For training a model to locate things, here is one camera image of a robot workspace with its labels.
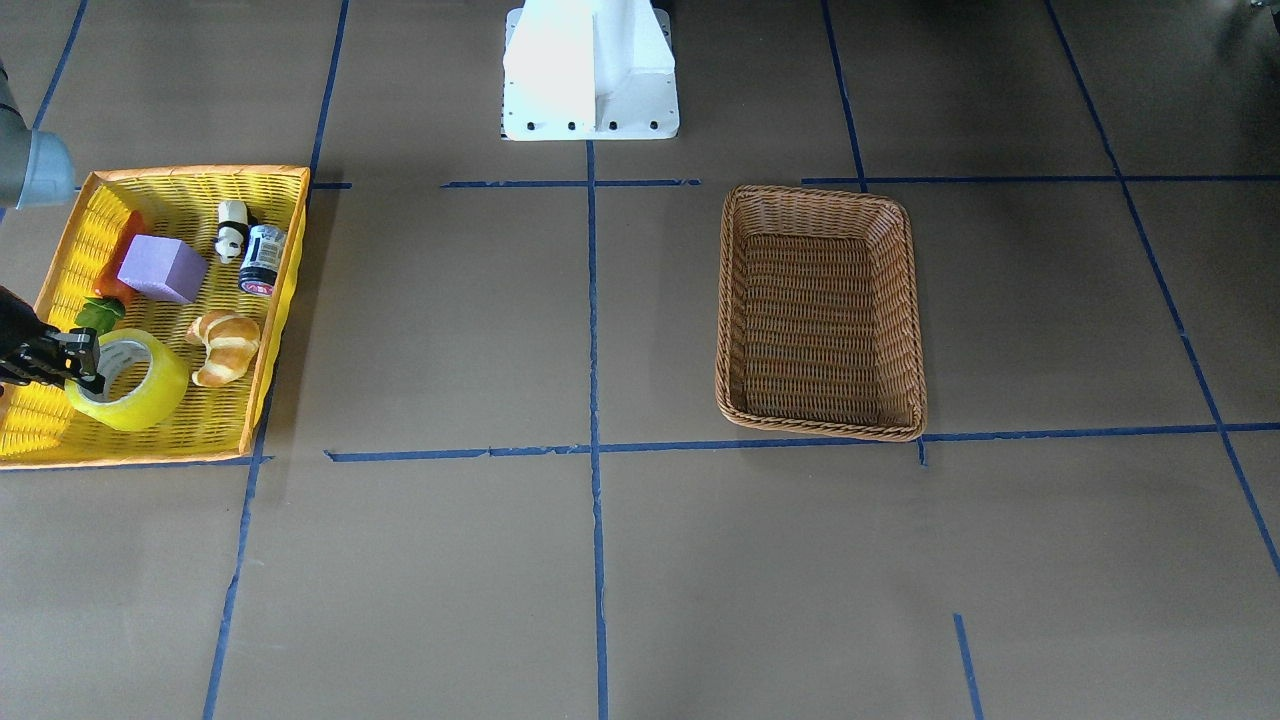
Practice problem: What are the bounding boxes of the toy croissant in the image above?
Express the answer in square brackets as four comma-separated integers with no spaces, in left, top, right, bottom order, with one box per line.
[184,310,261,388]

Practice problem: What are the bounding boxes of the yellow plastic basket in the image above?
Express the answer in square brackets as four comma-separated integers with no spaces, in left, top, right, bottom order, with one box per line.
[1,165,311,469]

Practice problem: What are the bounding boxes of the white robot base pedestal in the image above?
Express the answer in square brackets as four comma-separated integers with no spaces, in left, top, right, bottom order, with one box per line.
[500,1,681,142]

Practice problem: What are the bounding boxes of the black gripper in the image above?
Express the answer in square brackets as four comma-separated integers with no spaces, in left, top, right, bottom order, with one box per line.
[1,287,106,395]

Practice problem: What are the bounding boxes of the purple foam block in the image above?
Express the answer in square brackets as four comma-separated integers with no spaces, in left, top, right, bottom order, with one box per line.
[116,234,209,304]

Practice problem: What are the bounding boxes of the toy panda figure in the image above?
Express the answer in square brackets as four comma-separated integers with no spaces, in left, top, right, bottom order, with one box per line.
[214,199,250,264]

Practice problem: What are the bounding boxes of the yellow tape roll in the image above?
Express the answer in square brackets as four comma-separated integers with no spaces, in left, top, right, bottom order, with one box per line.
[64,329,189,432]

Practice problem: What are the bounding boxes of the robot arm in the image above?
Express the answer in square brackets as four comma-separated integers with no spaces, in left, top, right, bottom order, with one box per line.
[1,67,105,393]

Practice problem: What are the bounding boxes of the brown wicker basket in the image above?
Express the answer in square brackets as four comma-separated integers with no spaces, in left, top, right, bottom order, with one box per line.
[716,184,928,442]

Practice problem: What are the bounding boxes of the small black white can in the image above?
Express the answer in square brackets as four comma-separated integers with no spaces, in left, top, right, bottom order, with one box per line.
[238,224,287,297]

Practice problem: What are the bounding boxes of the toy carrot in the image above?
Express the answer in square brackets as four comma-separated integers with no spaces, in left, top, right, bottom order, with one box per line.
[73,211,147,336]

